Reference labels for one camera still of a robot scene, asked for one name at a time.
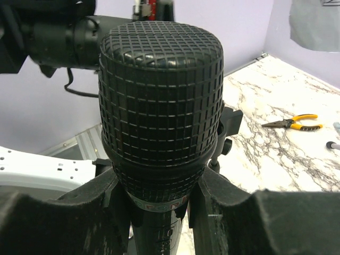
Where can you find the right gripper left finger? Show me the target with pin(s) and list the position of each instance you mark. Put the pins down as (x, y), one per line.
(91, 219)

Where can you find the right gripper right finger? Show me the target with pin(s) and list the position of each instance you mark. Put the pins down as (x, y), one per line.
(228, 220)

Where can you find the black microphone desk stand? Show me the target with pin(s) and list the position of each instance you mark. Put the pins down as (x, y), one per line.
(229, 125)

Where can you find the black microphone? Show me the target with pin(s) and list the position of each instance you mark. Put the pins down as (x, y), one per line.
(160, 95)

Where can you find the white sheet music page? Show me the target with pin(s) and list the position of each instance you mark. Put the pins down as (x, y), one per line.
(314, 25)

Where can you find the lilac perforated music stand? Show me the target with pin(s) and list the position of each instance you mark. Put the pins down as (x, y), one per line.
(332, 145)

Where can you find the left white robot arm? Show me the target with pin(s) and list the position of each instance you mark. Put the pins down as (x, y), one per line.
(54, 34)

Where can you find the clear plastic compartment box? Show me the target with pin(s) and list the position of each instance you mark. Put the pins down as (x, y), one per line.
(337, 126)

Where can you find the aluminium extrusion rail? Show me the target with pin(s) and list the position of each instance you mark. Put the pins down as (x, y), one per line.
(86, 145)

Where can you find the yellow handled pliers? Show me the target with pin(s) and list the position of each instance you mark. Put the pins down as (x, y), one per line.
(291, 123)

